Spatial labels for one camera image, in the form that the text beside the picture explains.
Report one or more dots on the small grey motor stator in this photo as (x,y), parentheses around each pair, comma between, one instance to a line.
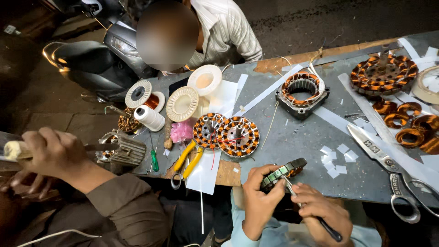
(291,166)

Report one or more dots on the person's left hand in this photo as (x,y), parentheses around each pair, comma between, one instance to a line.
(257,205)

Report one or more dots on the long narrow white paper strip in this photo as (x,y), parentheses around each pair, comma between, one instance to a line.
(264,93)

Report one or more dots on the cream empty spool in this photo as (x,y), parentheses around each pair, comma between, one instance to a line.
(182,103)

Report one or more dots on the thin beige stick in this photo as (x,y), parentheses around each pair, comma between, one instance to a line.
(269,127)

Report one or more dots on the white paper sheet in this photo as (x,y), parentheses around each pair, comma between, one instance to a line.
(223,97)
(204,175)

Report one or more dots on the round copper wound fan stator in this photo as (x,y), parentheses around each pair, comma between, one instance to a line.
(205,132)
(240,140)

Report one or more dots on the white empty spool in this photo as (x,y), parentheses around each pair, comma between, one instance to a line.
(204,79)

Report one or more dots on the brown lumpy piece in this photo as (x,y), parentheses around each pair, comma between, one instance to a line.
(168,139)

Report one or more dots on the large copper wound fan stator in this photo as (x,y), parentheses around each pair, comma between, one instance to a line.
(380,77)

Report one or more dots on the white thread spool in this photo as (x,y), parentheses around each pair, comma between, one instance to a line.
(151,118)

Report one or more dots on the short white paper strip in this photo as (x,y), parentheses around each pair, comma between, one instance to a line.
(408,48)

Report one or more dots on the dark scooter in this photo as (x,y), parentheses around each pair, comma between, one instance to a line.
(85,65)

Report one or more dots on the large steel scissors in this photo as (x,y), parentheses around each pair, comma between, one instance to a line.
(380,151)

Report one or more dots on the thin white stick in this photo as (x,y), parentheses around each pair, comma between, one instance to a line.
(202,212)

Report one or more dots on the pile of small paper pieces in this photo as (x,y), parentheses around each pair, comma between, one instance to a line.
(338,159)

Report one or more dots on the pink plastic bag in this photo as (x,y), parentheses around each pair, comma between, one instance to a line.
(181,132)

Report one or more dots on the wide white paper strip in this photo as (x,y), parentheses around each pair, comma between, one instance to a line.
(411,164)

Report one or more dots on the person's right hand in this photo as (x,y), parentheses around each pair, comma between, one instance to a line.
(329,209)

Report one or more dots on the square framed copper wound stator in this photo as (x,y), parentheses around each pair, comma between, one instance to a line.
(301,103)

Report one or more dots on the brown stator with shaft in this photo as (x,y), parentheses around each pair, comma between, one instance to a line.
(127,123)

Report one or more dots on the ribbed grey motor housing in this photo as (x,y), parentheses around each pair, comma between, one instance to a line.
(128,152)

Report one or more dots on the beige tape roll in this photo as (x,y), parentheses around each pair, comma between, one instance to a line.
(420,89)

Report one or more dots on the black phone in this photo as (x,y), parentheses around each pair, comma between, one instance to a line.
(178,85)

